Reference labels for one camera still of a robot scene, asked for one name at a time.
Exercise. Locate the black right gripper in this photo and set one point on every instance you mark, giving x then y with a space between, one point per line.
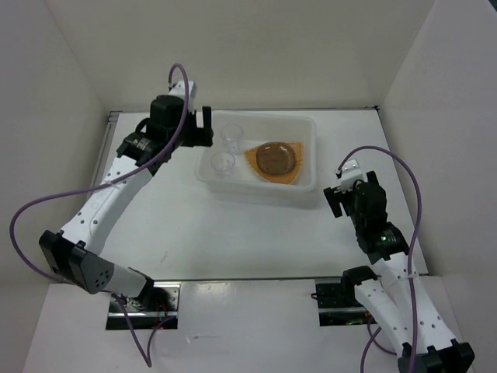
335 195

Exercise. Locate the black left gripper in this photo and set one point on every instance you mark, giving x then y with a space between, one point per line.
201 136

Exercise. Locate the clear glass cup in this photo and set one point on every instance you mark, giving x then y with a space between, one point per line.
232 135
223 164

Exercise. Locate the clear glass cup front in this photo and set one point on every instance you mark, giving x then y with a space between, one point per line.
223 164

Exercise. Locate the woven bamboo fan tray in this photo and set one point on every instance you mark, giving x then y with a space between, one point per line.
286 179

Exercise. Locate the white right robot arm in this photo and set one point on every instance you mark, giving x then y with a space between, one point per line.
389 288

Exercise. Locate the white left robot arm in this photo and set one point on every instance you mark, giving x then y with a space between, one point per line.
74 251

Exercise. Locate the translucent plastic bin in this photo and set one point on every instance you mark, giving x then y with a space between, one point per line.
260 128

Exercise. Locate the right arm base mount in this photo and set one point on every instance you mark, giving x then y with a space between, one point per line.
335 308

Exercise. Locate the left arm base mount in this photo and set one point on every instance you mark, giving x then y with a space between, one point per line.
162 311

